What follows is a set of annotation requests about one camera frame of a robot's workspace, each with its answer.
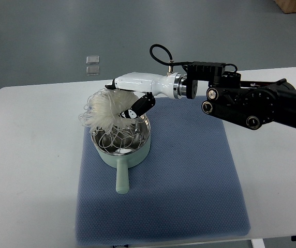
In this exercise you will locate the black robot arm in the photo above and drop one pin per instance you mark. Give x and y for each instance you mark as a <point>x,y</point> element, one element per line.
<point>249,104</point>

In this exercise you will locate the lower metal floor plate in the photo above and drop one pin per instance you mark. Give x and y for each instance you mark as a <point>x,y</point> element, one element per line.
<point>93,70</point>

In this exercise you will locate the upper metal floor plate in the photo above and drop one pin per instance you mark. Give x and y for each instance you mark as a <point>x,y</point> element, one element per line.
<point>92,59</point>

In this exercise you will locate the blue textured mat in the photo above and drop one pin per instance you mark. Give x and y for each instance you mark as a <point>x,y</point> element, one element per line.
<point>187,186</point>

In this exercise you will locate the metal floor plate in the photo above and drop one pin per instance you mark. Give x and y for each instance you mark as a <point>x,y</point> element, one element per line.
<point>93,70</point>
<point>92,59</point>

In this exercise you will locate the wooden box corner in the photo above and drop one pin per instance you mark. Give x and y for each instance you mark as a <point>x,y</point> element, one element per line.
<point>287,6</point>

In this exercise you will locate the mint green saucepan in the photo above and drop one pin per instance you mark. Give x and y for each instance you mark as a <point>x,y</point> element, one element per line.
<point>122,162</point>

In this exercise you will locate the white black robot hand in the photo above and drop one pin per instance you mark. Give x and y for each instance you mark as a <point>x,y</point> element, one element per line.
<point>172,86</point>

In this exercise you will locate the white vermicelli bundle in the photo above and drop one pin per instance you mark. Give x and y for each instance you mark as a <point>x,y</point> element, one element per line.
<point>103,108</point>

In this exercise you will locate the wire steaming rack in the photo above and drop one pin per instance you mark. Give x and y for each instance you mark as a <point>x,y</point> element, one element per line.
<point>121,141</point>

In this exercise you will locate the white table leg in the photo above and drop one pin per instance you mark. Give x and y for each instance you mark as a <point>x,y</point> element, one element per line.
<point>257,243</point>

